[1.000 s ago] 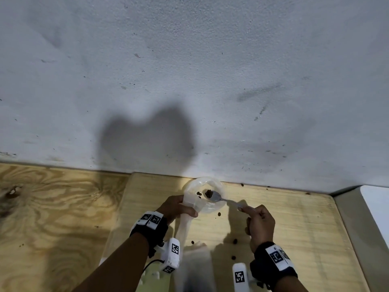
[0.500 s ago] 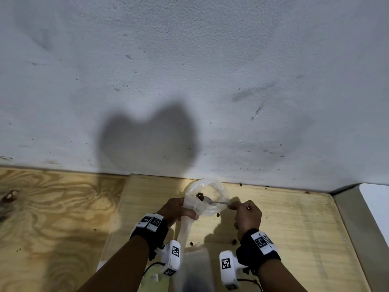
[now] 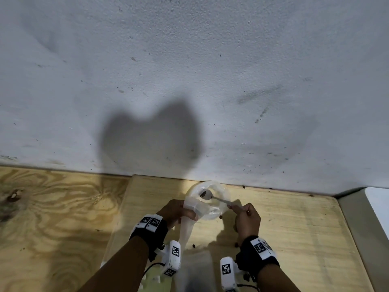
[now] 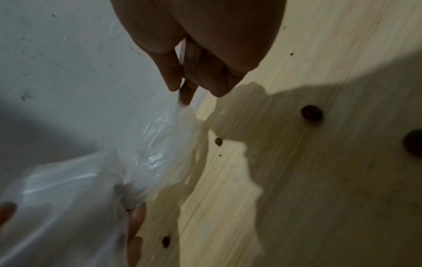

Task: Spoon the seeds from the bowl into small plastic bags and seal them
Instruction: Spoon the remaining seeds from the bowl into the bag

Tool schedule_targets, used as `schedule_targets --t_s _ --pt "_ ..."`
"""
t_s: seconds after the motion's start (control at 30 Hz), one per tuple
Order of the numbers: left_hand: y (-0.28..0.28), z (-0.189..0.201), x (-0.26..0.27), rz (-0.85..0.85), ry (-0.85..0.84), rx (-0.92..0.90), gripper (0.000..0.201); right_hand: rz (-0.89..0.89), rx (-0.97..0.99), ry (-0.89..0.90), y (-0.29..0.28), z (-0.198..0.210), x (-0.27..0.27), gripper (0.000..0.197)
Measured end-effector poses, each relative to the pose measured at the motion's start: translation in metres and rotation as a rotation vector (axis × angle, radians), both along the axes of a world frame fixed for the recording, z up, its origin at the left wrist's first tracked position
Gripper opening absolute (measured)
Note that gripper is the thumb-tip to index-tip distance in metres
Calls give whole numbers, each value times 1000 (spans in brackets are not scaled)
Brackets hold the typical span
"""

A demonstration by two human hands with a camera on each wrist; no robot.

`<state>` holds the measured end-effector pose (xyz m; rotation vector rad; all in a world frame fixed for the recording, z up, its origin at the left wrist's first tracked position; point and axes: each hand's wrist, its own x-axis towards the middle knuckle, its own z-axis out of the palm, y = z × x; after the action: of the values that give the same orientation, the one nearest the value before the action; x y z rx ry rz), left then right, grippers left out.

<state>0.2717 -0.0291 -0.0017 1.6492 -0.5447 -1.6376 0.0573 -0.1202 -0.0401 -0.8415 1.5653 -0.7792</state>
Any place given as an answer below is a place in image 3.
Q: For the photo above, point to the yellow-green backing sheet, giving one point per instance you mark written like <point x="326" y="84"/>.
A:
<point x="150" y="289"/>

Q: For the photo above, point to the person's right forearm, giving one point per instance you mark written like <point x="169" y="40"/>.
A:
<point x="276" y="281"/>

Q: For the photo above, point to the person's left forearm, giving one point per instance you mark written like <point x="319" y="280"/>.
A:
<point x="121" y="264"/>

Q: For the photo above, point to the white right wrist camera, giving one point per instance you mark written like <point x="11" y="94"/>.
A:
<point x="228" y="279"/>

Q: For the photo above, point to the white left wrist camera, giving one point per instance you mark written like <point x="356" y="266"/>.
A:
<point x="171" y="261"/>

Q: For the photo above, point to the white table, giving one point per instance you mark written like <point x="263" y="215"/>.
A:
<point x="364" y="234"/>

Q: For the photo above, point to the plywood board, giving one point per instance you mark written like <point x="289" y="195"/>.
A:
<point x="60" y="225"/>

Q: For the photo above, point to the black right wristband with markers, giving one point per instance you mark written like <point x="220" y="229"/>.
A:
<point x="252" y="261"/>

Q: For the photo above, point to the person's right hand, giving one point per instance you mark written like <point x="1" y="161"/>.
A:
<point x="249" y="223"/>

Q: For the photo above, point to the translucent plastic bowl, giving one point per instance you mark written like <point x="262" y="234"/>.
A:
<point x="222" y="191"/>

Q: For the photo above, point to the person's left hand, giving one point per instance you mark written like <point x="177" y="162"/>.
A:
<point x="176" y="212"/>

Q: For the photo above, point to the black left wristband with markers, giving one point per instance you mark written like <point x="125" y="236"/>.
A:
<point x="153" y="237"/>

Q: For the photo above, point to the group of white sticker labels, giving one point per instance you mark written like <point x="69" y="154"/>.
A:
<point x="150" y="278"/>

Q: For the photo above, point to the metal spoon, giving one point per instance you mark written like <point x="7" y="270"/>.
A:
<point x="208" y="195"/>

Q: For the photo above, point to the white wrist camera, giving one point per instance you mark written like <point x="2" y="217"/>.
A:
<point x="171" y="261"/>
<point x="228" y="279"/>

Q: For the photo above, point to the black wristband with markers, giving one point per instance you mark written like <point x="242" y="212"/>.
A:
<point x="153" y="237"/>
<point x="252" y="261"/>

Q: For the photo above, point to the clear zip plastic bag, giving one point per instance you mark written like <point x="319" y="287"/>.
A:
<point x="185" y="234"/>
<point x="197" y="267"/>

